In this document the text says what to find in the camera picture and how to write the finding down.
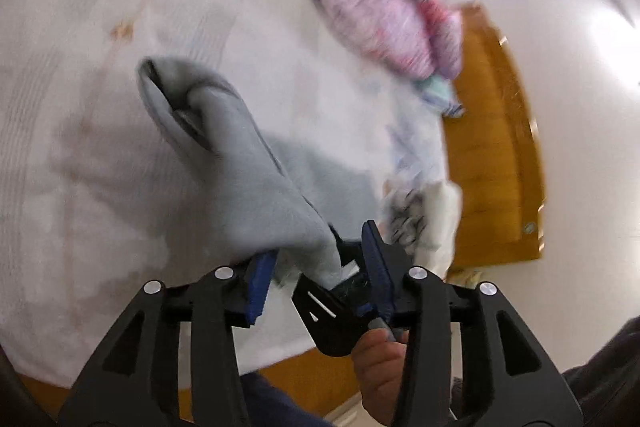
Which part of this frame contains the white patterned garment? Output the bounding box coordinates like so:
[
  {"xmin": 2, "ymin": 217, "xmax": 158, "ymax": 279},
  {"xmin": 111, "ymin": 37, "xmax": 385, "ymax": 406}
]
[{"xmin": 381, "ymin": 180, "xmax": 462, "ymax": 280}]

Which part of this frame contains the white patterned bed sheet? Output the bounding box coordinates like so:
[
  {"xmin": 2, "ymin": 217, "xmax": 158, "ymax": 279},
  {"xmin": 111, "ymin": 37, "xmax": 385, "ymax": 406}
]
[{"xmin": 1, "ymin": 0, "xmax": 447, "ymax": 387}]

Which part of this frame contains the person's right hand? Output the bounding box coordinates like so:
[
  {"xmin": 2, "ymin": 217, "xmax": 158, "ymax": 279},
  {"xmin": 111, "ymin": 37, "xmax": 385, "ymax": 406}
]
[{"xmin": 352, "ymin": 329, "xmax": 409, "ymax": 426}]

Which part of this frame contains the grey knit sweater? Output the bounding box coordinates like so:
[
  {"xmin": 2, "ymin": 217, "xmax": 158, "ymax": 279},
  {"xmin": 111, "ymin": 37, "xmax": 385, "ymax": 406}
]
[{"xmin": 137, "ymin": 57, "xmax": 378, "ymax": 289}]

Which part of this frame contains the teal striped pillow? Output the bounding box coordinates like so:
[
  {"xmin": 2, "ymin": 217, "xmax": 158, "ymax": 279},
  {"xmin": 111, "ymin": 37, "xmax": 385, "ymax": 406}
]
[{"xmin": 413, "ymin": 74, "xmax": 465, "ymax": 118}]

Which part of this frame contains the wooden bed frame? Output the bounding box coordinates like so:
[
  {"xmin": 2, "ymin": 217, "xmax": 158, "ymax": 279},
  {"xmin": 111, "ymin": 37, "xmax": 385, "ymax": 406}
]
[{"xmin": 20, "ymin": 5, "xmax": 542, "ymax": 386}]

